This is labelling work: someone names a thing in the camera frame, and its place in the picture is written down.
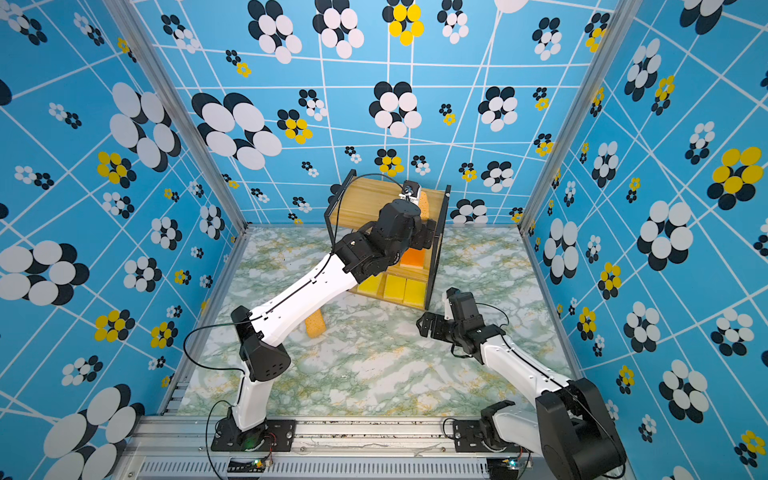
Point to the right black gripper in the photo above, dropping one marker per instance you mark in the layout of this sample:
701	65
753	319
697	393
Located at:
439	321

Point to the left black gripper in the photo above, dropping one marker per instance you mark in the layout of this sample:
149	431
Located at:
424	233

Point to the tan sponge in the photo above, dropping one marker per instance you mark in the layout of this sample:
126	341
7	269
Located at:
423	204
315	325

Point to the orange sponge front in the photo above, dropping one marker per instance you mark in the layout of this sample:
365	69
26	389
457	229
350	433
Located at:
413	258

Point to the yellow sponge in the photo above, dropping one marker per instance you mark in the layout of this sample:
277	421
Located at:
415	293
394	289
371	286

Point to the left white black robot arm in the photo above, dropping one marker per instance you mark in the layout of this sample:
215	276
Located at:
262	330

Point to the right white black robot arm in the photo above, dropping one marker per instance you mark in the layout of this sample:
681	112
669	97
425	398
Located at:
572	430

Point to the wooden three-tier shelf black frame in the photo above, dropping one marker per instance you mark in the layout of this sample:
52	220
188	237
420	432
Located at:
353	208

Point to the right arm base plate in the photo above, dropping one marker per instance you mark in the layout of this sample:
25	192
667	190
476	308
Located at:
468	437

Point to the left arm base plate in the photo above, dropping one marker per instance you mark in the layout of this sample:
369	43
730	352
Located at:
271	435

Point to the aluminium front rail frame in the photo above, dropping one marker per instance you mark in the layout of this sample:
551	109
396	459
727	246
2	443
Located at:
178	447

